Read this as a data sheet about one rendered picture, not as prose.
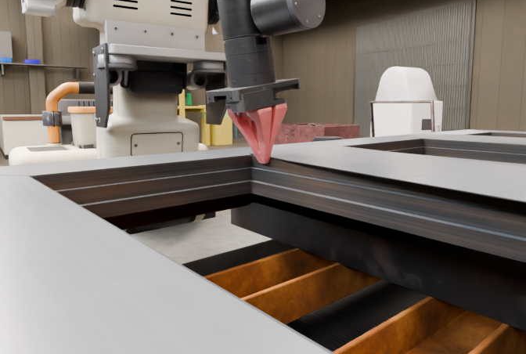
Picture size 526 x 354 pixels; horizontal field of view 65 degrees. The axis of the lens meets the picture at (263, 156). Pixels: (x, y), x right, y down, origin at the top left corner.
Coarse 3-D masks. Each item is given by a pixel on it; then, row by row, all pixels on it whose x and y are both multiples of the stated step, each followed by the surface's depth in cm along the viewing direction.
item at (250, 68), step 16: (224, 48) 49; (240, 48) 47; (256, 48) 47; (240, 64) 48; (256, 64) 48; (272, 64) 49; (240, 80) 48; (256, 80) 48; (272, 80) 49; (288, 80) 50; (208, 96) 50; (224, 96) 50
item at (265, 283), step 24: (264, 264) 55; (288, 264) 58; (312, 264) 61; (336, 264) 53; (240, 288) 53; (264, 288) 55; (288, 288) 48; (312, 288) 51; (336, 288) 54; (360, 288) 57; (288, 312) 48
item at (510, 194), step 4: (520, 188) 32; (524, 188) 32; (504, 192) 31; (508, 192) 31; (512, 192) 31; (516, 192) 31; (520, 192) 31; (524, 192) 31; (488, 196) 30; (492, 196) 30; (496, 196) 30; (500, 196) 30; (504, 196) 30; (508, 196) 30; (512, 196) 30; (516, 196) 30; (520, 196) 30; (524, 196) 30; (516, 200) 28; (520, 200) 28; (524, 200) 28
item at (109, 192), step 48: (384, 144) 75; (432, 144) 82; (480, 144) 76; (96, 192) 42; (144, 192) 45; (192, 192) 48; (240, 192) 53; (288, 192) 48; (336, 192) 44; (384, 192) 39; (432, 192) 36; (480, 240) 32
